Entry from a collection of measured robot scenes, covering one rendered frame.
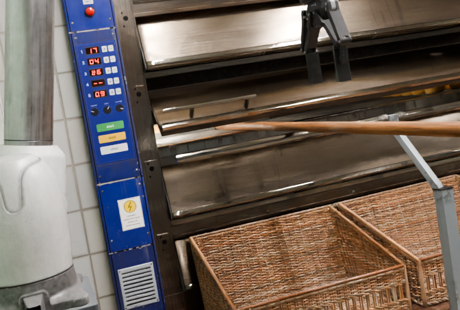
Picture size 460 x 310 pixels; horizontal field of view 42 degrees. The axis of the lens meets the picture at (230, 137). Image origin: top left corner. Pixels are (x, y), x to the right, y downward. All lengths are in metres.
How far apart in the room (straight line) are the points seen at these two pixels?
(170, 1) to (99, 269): 0.95
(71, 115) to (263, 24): 0.76
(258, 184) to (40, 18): 1.14
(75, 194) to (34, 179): 0.96
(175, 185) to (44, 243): 1.07
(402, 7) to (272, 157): 0.80
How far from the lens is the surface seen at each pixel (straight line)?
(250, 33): 2.20
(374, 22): 2.42
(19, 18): 1.32
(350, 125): 1.50
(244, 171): 2.19
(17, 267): 1.11
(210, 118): 2.02
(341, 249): 2.27
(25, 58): 1.31
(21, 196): 1.09
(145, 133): 2.08
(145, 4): 2.12
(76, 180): 2.06
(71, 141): 2.05
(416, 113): 2.05
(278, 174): 2.22
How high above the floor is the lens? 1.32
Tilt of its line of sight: 4 degrees down
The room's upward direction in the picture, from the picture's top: 9 degrees counter-clockwise
